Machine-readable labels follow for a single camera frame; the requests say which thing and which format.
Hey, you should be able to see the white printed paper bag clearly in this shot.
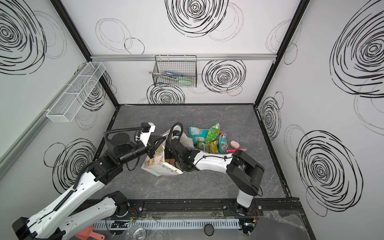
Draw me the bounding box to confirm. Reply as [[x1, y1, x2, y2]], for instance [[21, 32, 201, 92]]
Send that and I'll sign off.
[[141, 131, 195, 177]]

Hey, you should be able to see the teal snack packet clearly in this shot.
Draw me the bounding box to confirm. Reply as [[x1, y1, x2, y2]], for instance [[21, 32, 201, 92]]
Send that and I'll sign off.
[[189, 126, 209, 150]]

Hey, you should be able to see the green snack packet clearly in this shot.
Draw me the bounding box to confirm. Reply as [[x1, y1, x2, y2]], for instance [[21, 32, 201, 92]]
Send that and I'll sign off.
[[206, 123, 221, 144]]

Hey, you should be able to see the Fox's fruit candy packet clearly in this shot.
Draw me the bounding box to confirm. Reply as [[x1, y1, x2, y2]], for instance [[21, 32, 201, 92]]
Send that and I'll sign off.
[[200, 132, 228, 155]]

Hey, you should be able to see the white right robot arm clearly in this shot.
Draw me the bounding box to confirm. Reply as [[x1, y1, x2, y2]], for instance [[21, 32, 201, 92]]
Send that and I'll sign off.
[[165, 123, 265, 216]]

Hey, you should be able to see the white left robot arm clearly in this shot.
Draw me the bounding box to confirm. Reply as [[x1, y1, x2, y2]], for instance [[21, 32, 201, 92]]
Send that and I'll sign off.
[[12, 123, 166, 240]]

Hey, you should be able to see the pink marker pen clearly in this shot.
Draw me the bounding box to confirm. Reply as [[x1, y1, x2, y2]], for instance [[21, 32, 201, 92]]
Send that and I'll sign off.
[[227, 149, 247, 153]]

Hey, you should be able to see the clear glass cup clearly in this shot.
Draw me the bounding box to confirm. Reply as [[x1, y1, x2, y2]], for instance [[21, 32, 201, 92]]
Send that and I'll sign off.
[[126, 225, 147, 240]]

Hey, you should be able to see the pink plastic scoop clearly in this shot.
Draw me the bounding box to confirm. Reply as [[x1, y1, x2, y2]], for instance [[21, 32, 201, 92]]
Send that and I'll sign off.
[[75, 226, 106, 240]]

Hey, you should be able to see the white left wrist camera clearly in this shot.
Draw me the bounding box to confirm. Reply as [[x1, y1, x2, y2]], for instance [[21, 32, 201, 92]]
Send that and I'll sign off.
[[135, 123, 156, 147]]

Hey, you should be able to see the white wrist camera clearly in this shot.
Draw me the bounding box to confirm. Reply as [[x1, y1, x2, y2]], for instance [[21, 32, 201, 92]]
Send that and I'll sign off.
[[171, 125, 183, 141], [135, 123, 156, 147]]

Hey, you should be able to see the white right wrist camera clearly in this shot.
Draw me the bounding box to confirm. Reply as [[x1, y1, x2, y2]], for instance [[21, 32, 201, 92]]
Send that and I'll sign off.
[[171, 125, 183, 141]]

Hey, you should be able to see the blue handled tool in basket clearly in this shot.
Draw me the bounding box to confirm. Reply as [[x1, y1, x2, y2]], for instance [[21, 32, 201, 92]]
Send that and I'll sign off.
[[165, 71, 180, 77]]

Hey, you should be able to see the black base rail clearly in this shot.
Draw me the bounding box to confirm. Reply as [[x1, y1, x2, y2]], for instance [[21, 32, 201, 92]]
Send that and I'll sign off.
[[68, 197, 304, 217]]

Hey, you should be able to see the black wire wall basket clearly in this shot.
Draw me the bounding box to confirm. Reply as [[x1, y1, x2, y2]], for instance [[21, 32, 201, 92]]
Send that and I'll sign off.
[[149, 55, 198, 88]]

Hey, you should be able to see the white slotted cable duct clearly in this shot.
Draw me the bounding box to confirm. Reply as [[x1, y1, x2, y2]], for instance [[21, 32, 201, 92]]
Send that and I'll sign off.
[[93, 219, 241, 231]]

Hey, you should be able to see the clear acrylic wall shelf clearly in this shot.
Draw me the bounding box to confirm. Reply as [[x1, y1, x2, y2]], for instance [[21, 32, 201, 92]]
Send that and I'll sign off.
[[46, 62, 106, 123]]

